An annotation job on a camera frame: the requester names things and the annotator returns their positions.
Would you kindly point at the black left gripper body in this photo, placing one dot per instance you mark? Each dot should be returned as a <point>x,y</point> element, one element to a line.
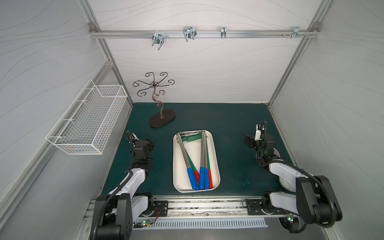
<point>139,143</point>

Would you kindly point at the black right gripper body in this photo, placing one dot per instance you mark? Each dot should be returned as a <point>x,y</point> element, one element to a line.
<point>250,140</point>

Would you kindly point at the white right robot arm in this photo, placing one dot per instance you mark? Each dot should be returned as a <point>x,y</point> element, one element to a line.
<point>310,197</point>

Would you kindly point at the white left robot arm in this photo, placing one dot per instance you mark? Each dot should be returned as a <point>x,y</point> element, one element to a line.
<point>115,213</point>

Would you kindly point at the white storage tray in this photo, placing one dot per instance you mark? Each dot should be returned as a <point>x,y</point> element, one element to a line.
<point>195,163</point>

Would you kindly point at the metal clamp hook small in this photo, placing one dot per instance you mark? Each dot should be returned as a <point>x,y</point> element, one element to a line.
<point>223,32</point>

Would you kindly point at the purple bowl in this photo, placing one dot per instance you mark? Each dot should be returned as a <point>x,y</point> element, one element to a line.
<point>276,152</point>

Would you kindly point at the brown metal hook stand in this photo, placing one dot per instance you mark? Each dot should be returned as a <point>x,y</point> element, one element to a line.
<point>164,116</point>

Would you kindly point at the green patterned bowl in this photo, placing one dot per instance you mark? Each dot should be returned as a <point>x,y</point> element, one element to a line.
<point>287,185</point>

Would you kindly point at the metal clamp hook left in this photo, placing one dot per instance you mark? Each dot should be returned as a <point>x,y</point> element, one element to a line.
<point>158,39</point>

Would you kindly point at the metal clamp hook right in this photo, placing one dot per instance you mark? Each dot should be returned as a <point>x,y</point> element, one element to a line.
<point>295,34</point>

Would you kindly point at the metal clamp hook middle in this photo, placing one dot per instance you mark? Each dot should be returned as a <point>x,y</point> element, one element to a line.
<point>189,33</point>

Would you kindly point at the white wire basket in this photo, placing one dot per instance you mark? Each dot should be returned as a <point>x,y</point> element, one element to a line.
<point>85,127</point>

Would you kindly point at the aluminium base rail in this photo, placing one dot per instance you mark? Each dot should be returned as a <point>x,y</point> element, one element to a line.
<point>209,207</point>

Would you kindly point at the white vented cable duct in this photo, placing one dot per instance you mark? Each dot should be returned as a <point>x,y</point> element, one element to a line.
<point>223,223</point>

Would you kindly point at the aluminium cross rail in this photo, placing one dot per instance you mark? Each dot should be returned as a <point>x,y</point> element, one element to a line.
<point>201,34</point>

